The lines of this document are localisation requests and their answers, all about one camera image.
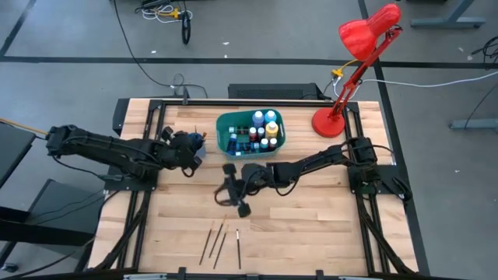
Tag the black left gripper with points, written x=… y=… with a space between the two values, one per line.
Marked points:
x=181 y=153

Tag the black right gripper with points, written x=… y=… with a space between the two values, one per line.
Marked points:
x=249 y=179

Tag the blue-grey plastic cup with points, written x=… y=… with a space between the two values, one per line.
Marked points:
x=199 y=152

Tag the small teal paint bottle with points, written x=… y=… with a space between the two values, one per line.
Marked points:
x=244 y=147

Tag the dark green paint bottle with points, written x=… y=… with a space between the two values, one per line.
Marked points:
x=264 y=144

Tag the small blue paint bottle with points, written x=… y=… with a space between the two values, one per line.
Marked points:
x=232 y=144

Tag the teal plastic bin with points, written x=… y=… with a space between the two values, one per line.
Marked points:
x=223 y=120

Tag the small black paint bottle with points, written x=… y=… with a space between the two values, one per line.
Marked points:
x=272 y=143

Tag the small red paint bottle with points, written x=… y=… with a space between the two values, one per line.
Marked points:
x=253 y=134

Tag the bright green paint bottle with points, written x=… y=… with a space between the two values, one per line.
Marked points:
x=238 y=130

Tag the small white-capped paint bottle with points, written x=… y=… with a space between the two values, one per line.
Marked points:
x=261 y=133

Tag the large yellow paint bottle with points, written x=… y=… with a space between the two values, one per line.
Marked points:
x=272 y=129

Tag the large purple paint bottle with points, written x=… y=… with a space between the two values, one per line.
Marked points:
x=258 y=117

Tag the black paintbrush gold ferrule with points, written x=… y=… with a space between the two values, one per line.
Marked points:
x=206 y=243
x=221 y=247
x=217 y=236

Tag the large teal paint bottle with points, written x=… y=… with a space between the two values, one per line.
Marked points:
x=270 y=116

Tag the black paintbrush Solve print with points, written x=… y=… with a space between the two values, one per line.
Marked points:
x=238 y=249

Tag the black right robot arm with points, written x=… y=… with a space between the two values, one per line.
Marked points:
x=319 y=163

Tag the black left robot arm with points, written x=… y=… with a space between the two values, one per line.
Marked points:
x=109 y=149

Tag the black computer case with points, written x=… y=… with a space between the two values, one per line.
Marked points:
x=272 y=91

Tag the red desk lamp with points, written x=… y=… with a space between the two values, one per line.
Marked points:
x=328 y=122

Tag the yellow lamp plug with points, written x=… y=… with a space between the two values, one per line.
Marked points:
x=338 y=72

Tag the black floor platform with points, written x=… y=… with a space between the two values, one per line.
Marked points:
x=58 y=210

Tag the wooden rod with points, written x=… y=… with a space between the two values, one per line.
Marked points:
x=23 y=126

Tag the black side table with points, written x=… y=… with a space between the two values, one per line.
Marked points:
x=13 y=151

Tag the grey desk foot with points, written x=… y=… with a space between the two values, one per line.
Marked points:
x=474 y=124

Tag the grey desk leg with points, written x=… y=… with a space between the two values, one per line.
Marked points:
x=447 y=22

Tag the black aluminium table frame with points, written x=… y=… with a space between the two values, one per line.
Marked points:
x=253 y=103

